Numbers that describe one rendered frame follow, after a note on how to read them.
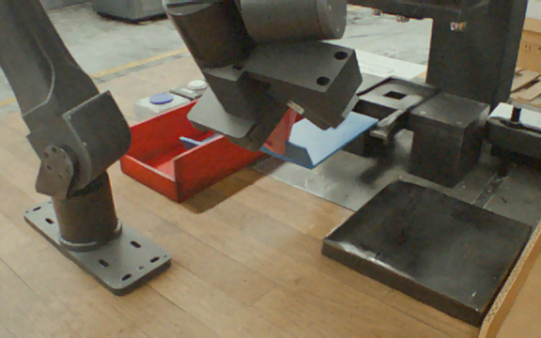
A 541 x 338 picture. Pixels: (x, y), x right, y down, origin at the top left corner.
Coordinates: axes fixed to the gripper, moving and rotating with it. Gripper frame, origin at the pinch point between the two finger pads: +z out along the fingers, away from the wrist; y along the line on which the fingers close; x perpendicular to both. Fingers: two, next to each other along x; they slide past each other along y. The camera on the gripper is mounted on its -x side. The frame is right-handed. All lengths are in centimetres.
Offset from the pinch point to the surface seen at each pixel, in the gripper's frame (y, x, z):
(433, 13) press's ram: 23.0, -6.6, 0.8
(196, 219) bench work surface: -8.9, 8.1, 6.8
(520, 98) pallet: 201, 22, 222
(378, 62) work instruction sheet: 48, 19, 41
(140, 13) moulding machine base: 209, 415, 241
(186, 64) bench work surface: 25, 52, 28
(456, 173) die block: 13.5, -12.9, 17.1
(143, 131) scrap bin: -2.1, 23.4, 6.0
